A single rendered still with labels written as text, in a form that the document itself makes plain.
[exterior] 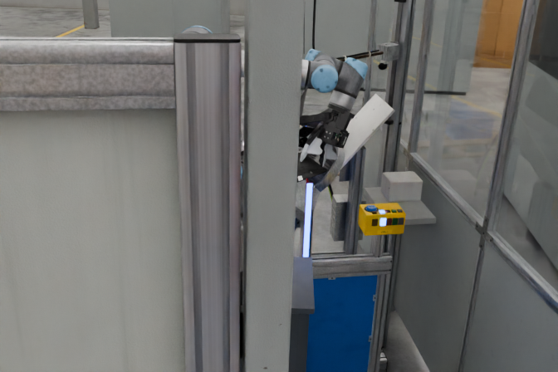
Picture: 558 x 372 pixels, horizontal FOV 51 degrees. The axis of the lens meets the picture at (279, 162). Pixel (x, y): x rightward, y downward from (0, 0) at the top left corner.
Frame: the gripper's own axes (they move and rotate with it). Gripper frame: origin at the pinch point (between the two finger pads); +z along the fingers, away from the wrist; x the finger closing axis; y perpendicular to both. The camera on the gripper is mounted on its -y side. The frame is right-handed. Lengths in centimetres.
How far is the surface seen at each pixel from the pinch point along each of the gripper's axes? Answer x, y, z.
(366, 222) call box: 49, 8, 16
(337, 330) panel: 70, 7, 65
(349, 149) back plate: 78, -24, -7
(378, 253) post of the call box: 62, 12, 27
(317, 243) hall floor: 215, -79, 67
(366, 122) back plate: 83, -23, -21
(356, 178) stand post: 90, -20, 4
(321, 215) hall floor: 252, -101, 54
